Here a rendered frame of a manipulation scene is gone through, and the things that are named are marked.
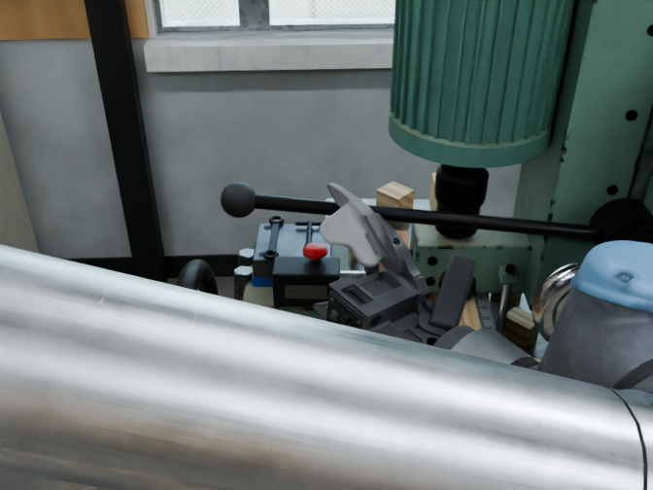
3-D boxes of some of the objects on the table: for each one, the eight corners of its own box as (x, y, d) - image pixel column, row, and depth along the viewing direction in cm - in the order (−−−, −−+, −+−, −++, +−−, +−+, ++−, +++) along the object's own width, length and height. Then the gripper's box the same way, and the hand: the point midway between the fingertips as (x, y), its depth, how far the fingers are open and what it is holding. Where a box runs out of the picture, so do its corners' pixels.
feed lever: (442, 413, 81) (675, 221, 72) (466, 402, 79) (709, 203, 69) (191, 228, 68) (437, -37, 58) (212, 209, 65) (471, -68, 56)
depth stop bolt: (489, 322, 89) (499, 259, 84) (505, 322, 89) (517, 259, 84) (492, 333, 87) (503, 268, 82) (508, 333, 87) (521, 269, 82)
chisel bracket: (407, 269, 93) (411, 215, 89) (513, 270, 93) (524, 216, 88) (411, 304, 87) (417, 247, 83) (526, 306, 87) (536, 249, 82)
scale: (448, 184, 112) (448, 184, 112) (457, 185, 112) (457, 184, 112) (510, 429, 70) (510, 428, 70) (523, 429, 70) (523, 428, 70)
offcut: (375, 212, 115) (376, 190, 113) (392, 202, 118) (393, 180, 115) (396, 222, 113) (397, 199, 110) (413, 212, 115) (414, 190, 113)
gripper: (436, 296, 51) (276, 177, 63) (394, 472, 62) (264, 342, 74) (511, 260, 56) (349, 157, 68) (460, 430, 67) (328, 314, 79)
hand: (326, 245), depth 73 cm, fingers open, 14 cm apart
